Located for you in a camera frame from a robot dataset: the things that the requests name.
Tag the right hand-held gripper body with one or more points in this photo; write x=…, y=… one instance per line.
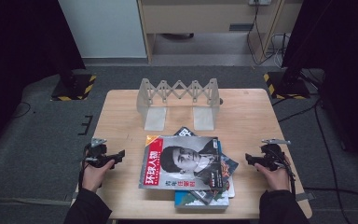
x=273, y=155

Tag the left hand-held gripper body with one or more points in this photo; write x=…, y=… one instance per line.
x=97, y=154

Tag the grey portrait magazine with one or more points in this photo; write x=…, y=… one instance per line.
x=183, y=161

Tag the thick blue book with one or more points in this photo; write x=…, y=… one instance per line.
x=195, y=202

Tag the expandable metal book rack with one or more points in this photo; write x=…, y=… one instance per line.
x=177, y=93

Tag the person's left hand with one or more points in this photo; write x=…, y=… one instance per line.
x=93, y=177

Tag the person's right hand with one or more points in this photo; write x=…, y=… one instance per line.
x=276, y=179

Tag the black tape mark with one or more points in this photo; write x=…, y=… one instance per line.
x=85, y=125

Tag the grey tape strip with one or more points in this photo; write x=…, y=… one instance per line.
x=306, y=196
x=70, y=197

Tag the black hazard-striped stand base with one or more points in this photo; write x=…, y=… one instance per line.
x=287, y=87
x=74, y=88

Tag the black curtain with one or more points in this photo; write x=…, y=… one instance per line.
x=18, y=62
x=348, y=62

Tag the white panel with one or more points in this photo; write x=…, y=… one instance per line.
x=105, y=28

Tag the beige wooden desk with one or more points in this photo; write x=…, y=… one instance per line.
x=199, y=15

